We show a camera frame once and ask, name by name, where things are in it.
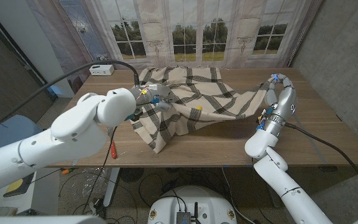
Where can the black box on torso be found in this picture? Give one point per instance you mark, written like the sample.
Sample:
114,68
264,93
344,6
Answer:
185,216

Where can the white table leg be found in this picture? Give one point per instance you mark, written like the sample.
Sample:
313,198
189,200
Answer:
110,186

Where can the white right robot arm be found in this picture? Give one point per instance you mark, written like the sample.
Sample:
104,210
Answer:
278,180

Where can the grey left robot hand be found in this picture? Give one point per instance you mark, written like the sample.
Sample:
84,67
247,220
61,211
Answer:
154,93

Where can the white power box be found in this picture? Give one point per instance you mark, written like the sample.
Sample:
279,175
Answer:
101,70

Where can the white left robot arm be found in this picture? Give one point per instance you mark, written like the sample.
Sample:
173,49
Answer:
73,127

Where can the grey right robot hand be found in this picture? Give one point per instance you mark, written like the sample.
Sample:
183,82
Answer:
286,102

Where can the cream plaid scarf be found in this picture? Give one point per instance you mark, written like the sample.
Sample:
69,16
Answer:
197,90

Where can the printed window backdrop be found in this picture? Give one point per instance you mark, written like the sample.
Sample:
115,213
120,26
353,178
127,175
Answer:
197,31

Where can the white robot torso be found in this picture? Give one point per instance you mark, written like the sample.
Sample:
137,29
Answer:
194,199

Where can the yellow and black floor pad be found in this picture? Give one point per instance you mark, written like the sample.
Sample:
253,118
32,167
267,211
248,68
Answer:
19,185

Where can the blue chair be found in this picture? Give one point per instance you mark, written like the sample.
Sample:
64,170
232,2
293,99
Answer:
8,130

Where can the dark round floor fan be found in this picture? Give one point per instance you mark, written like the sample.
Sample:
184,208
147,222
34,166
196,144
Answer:
130,175

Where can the yellow banana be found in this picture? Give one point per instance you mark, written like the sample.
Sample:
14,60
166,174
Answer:
199,108

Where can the small orange floor object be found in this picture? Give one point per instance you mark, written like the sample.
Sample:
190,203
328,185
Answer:
66,170

